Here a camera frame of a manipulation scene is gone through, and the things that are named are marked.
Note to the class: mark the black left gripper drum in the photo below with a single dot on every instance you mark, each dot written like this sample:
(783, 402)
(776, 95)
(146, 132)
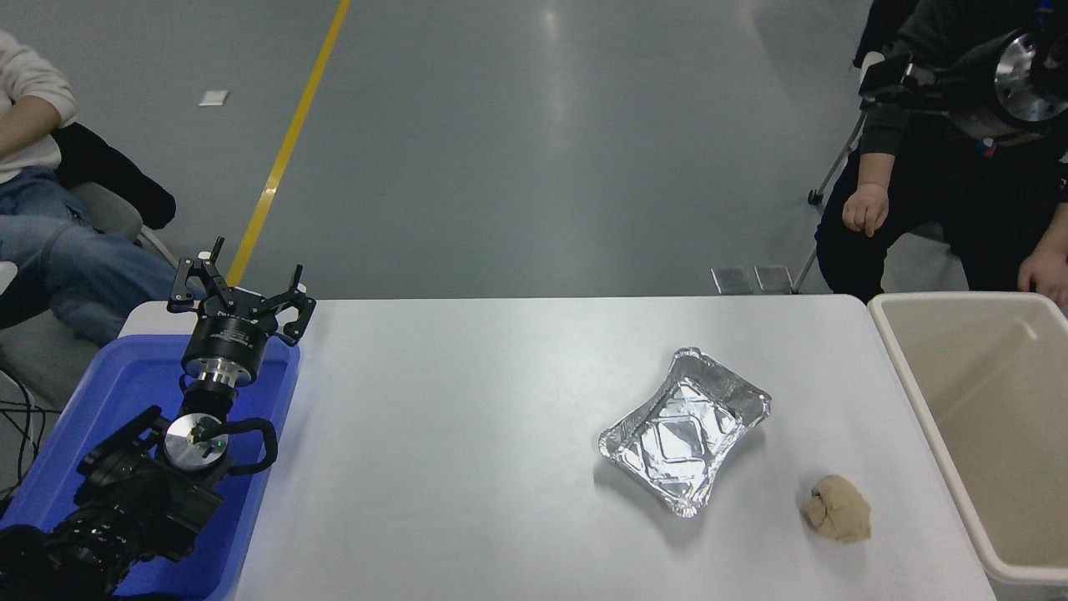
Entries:
(229, 338)

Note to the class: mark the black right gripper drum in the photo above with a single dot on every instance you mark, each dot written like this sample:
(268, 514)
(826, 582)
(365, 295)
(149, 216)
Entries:
(972, 96)

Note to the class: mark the person's left forearm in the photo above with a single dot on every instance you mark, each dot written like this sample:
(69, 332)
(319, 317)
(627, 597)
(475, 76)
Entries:
(1058, 240)

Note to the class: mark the person's right forearm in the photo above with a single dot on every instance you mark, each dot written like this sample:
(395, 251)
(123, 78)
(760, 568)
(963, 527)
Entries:
(878, 169)

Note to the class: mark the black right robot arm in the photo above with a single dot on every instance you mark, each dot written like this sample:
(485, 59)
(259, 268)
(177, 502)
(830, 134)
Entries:
(1022, 75)

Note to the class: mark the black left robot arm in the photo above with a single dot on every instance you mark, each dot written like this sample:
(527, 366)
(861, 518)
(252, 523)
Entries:
(142, 501)

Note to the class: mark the person's forearm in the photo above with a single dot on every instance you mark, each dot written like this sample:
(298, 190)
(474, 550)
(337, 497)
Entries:
(29, 129)

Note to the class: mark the person's right hand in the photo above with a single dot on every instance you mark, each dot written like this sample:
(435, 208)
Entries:
(866, 209)

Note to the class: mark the person's left hand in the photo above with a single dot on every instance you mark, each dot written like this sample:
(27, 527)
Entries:
(1047, 275)

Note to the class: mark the person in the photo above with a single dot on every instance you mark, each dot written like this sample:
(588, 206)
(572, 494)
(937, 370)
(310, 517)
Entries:
(918, 209)
(50, 259)

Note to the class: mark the blue plastic tray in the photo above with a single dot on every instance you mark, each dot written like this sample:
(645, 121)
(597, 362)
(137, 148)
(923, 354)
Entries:
(117, 376)

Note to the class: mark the metal-legged wheeled chair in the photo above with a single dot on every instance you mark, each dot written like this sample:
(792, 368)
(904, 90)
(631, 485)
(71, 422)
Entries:
(814, 198)

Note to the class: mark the white paper scrap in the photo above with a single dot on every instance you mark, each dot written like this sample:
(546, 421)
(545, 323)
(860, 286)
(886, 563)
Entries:
(213, 99)

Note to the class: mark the grey metal floor plate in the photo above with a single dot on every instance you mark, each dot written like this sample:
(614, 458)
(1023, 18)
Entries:
(773, 278)
(732, 280)

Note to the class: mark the large pale plastic bin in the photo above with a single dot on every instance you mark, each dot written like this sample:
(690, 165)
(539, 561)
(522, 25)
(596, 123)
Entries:
(984, 401)

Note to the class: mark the silver foil tray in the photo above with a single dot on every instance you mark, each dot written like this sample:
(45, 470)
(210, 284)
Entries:
(680, 434)

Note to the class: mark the crumpled tan paper ball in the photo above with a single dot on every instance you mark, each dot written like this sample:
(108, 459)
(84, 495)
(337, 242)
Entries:
(838, 511)

